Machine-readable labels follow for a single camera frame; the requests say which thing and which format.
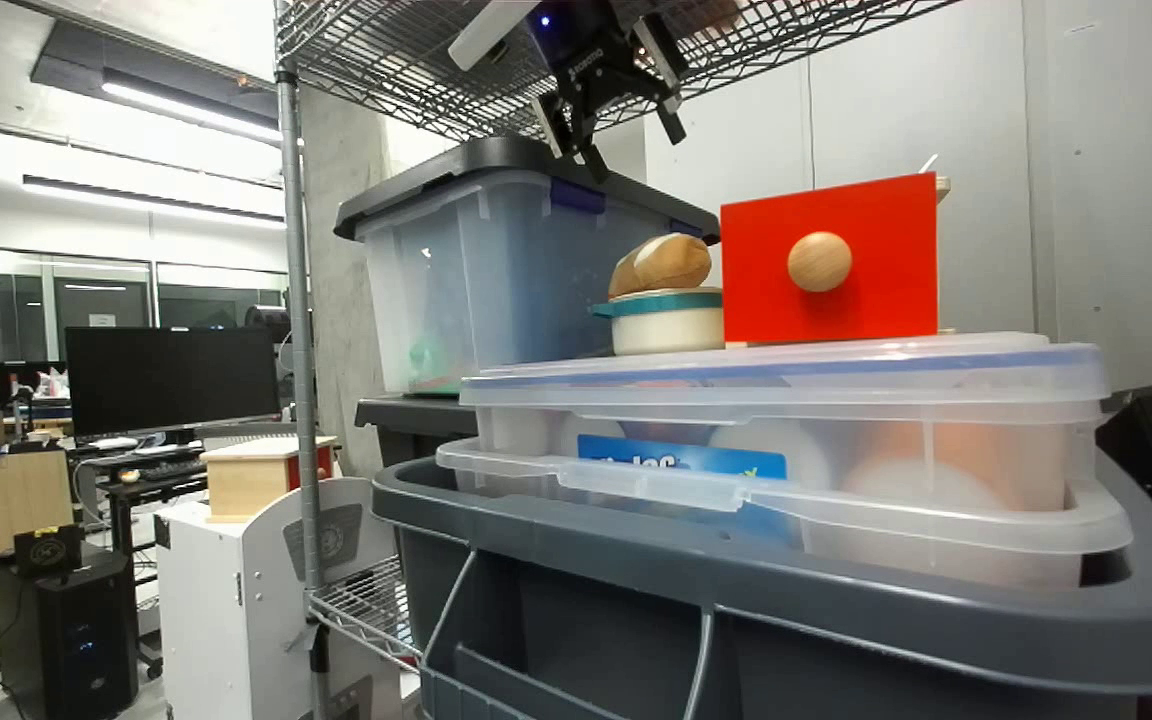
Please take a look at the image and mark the dark grey storage bin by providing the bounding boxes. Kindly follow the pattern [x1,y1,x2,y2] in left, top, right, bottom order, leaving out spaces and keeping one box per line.
[352,392,481,472]

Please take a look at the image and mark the ceiling light strip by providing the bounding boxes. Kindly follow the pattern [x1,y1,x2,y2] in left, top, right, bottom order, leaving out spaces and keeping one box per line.
[17,169,289,230]
[96,74,289,149]

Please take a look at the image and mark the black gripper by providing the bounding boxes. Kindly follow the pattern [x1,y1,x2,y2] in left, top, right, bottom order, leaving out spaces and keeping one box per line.
[526,0,691,175]

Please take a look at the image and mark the low wire shelf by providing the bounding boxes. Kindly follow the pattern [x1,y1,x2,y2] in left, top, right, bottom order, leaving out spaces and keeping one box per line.
[304,557,427,676]

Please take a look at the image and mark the wooden box red front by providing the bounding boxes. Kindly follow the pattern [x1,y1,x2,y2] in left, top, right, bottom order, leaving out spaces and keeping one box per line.
[716,169,954,349]

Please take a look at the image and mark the white cabinet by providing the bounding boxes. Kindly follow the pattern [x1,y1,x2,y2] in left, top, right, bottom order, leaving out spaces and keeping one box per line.
[153,476,408,720]

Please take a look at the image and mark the brown bread loaf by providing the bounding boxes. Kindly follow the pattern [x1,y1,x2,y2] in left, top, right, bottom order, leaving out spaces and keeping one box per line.
[609,232,716,302]

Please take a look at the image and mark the black computer monitor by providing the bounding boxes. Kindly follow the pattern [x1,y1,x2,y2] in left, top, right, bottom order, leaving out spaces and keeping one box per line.
[62,323,282,442]

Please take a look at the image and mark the clear plastic container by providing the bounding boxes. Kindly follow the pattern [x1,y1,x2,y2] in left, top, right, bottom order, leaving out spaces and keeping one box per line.
[431,435,1134,595]

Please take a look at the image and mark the tan wooden cabinet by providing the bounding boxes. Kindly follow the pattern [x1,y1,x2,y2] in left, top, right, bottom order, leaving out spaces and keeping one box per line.
[0,447,76,619]

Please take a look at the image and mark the metal shelf post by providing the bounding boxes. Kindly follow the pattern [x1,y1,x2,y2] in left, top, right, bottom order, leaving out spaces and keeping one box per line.
[271,59,338,720]

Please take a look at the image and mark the round wooden knob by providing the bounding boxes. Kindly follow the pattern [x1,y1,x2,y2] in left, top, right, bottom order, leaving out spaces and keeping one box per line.
[783,230,857,302]

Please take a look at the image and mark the black computer tower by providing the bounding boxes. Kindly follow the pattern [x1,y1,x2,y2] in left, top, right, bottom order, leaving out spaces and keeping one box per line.
[0,526,141,720]

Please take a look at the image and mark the clear container blue clips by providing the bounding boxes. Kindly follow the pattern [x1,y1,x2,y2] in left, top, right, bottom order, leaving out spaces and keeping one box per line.
[455,331,1111,516]

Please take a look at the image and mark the green plastic item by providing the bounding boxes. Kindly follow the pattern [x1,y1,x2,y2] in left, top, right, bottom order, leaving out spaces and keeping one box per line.
[404,331,455,392]

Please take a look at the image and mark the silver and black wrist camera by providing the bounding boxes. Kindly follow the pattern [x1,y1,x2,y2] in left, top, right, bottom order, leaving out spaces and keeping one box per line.
[442,0,544,77]

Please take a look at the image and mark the clear storage bin grey lid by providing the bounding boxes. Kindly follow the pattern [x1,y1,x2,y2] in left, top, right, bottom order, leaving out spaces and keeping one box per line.
[331,134,722,401]

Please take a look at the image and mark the small pale wooden box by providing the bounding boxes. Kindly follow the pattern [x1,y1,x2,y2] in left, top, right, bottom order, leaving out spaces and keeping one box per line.
[199,434,338,526]

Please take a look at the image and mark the white bowl teal rim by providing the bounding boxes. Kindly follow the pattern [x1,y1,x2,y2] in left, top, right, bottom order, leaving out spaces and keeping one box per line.
[589,283,726,359]

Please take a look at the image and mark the metal wire shelf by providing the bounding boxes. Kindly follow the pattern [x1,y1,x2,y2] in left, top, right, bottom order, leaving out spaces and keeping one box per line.
[271,0,960,144]

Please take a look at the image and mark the grey tote bin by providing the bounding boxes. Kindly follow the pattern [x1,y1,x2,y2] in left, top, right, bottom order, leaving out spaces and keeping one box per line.
[373,451,1152,720]

